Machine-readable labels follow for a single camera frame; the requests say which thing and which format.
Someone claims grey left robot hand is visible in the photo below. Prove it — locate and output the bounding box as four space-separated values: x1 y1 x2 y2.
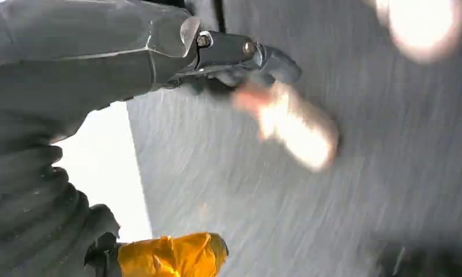
0 0 303 277

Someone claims ceiling light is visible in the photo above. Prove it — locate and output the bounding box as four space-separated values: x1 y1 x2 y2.
372 0 462 64
232 82 340 173

